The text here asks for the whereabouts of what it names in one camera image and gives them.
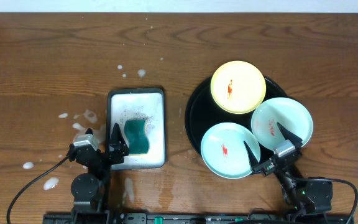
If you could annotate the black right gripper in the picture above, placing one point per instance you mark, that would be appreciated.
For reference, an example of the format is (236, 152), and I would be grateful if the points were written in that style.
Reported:
(297, 140)

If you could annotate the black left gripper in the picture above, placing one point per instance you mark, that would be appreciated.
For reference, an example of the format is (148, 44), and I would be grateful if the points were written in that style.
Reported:
(103, 154)

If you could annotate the green yellow sponge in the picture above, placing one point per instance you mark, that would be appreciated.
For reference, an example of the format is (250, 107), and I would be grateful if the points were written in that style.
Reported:
(135, 134)

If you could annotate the light green plate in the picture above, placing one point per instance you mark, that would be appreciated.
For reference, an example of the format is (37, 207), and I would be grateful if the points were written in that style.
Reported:
(285, 111)

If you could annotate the light blue front plate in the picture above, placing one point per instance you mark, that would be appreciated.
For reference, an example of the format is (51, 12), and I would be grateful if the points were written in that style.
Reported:
(223, 149)

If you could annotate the yellow plate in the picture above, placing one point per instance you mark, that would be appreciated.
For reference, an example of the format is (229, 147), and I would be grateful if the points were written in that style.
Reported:
(238, 87)

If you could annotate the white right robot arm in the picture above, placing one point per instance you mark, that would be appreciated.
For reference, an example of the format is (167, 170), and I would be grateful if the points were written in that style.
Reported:
(308, 196)

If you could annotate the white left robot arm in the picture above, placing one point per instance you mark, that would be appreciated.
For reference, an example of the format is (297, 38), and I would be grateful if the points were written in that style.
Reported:
(91, 190)

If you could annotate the rectangular soapy metal tray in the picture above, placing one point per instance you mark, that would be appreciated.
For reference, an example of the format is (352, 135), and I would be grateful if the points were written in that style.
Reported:
(145, 104)

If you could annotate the round black tray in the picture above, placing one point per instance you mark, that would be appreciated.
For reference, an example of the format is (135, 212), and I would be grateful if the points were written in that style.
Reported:
(202, 113)

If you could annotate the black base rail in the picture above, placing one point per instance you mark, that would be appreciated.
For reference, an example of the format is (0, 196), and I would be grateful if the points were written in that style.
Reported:
(143, 218)

